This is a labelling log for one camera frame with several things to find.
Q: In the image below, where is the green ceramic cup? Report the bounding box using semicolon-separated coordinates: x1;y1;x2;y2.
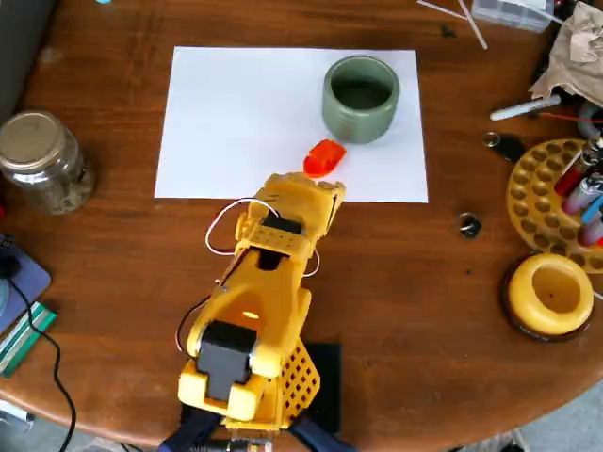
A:
322;55;401;145

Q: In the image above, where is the orange plastic boat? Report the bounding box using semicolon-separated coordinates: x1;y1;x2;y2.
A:
302;138;349;178

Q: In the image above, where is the thin white stick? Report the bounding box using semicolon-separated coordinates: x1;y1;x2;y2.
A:
416;0;470;21

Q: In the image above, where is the yellow ring-shaped candle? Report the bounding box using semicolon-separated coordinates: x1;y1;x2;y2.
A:
508;252;595;336

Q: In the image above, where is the green white book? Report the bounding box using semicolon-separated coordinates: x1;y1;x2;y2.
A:
0;300;60;379

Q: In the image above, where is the white red servo cable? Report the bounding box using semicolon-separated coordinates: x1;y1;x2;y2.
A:
303;248;322;278
205;198;280;254

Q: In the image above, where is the black red servo cable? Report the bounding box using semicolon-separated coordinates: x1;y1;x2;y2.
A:
176;300;214;352

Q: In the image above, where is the crumpled brown paper bag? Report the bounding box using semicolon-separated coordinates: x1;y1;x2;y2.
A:
528;1;603;108

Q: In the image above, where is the white marker pen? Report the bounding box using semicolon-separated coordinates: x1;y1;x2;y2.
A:
489;95;562;122

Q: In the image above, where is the grey curved tube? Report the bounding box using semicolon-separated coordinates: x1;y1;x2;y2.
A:
578;101;603;140

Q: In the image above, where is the clear plastic box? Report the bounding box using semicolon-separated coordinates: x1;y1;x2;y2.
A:
470;0;557;33

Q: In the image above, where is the yellow round holed holder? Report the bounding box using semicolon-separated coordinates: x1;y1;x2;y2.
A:
507;138;603;274

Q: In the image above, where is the blue lighter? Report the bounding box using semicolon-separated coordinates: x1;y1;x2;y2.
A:
579;195;603;225

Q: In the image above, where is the white black-tipped device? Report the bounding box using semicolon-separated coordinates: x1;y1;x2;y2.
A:
0;398;37;430

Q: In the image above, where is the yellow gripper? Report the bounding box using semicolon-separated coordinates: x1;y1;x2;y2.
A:
255;172;347;242

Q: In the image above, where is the black key fob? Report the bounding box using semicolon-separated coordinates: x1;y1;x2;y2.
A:
492;134;527;165

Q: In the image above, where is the purple notebook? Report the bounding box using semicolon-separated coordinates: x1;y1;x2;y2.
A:
0;234;52;333

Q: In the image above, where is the yellow round tape dispenser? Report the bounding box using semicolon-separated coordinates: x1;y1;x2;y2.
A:
499;256;595;344

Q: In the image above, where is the thin red wire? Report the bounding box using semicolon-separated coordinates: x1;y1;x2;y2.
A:
539;111;603;124

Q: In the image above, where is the black power cable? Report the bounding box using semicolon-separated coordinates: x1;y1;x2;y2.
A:
0;256;77;452

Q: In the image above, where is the pink red lighter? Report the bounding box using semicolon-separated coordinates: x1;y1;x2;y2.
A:
578;220;603;247

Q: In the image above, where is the long white stick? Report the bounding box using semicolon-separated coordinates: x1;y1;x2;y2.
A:
459;0;489;50

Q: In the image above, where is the glass jar with gold lid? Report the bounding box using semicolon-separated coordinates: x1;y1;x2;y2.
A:
0;110;97;217

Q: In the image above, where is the blue clamp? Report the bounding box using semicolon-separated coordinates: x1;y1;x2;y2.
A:
289;413;359;452
158;407;222;452

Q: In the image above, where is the white paper sheet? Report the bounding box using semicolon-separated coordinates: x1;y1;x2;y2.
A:
154;45;430;204

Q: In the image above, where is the pink lighter with silver top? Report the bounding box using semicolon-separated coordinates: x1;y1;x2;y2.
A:
563;176;603;214

